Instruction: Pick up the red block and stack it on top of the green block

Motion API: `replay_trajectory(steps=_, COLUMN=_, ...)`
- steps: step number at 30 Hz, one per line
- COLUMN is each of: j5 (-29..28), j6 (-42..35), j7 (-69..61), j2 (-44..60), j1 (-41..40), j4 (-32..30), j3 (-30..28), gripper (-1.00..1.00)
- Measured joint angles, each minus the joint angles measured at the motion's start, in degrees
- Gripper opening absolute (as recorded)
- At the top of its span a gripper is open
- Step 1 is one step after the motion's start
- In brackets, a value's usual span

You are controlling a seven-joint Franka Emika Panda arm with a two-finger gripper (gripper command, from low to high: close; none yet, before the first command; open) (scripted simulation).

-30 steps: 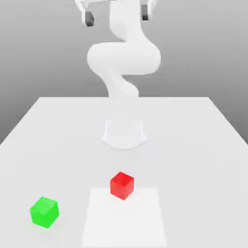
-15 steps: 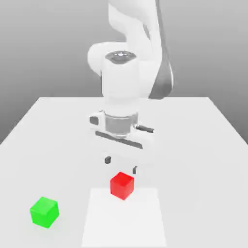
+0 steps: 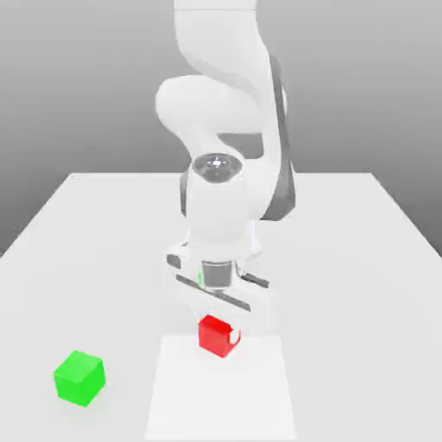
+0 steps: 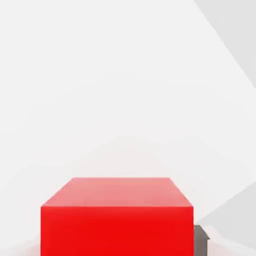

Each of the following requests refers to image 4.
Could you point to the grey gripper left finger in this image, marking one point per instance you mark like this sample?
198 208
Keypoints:
36 250

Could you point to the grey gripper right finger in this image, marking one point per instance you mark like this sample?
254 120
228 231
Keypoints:
200 245

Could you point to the small red cube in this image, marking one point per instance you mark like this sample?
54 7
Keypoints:
117 230

